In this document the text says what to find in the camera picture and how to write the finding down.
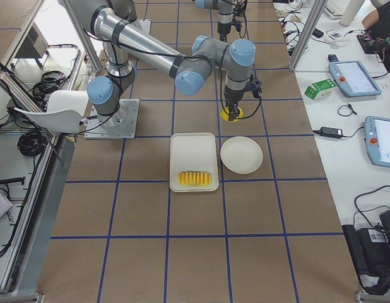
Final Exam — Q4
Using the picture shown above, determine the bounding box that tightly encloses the aluminium frame post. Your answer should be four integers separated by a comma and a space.
288, 0, 326, 71

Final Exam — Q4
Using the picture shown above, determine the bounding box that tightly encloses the lower teach pendant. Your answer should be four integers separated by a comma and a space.
363, 116, 390, 168

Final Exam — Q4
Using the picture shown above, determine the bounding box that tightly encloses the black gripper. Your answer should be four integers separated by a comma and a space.
225, 93, 242, 122

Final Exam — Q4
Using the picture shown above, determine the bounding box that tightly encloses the sliced yellow bread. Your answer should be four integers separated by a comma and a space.
177, 171, 211, 187

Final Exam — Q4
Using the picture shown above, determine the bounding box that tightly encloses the yellow lemon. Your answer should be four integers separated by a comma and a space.
220, 107, 244, 122

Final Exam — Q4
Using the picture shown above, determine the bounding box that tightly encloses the white plastic chair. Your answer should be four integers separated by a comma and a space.
15, 90, 89, 134

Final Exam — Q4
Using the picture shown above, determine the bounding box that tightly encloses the upper teach pendant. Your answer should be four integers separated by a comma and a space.
328, 61, 382, 97

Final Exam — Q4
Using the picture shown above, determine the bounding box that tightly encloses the green white carton box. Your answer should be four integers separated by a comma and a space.
304, 79, 337, 100

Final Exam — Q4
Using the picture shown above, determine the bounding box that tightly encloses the cream round plate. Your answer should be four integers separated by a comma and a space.
220, 136, 264, 174

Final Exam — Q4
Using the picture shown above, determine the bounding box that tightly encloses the teach pendant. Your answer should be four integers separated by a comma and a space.
328, 61, 382, 97
363, 116, 390, 168

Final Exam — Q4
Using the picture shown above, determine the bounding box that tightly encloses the black power brick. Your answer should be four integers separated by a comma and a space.
320, 127, 343, 139

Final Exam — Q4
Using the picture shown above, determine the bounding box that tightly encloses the white rectangular tray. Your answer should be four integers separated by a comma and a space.
170, 133, 219, 193

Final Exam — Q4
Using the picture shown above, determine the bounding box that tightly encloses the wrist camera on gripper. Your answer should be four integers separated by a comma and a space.
249, 74, 263, 98

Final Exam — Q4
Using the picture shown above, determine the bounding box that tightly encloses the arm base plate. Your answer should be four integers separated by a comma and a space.
84, 98, 140, 140

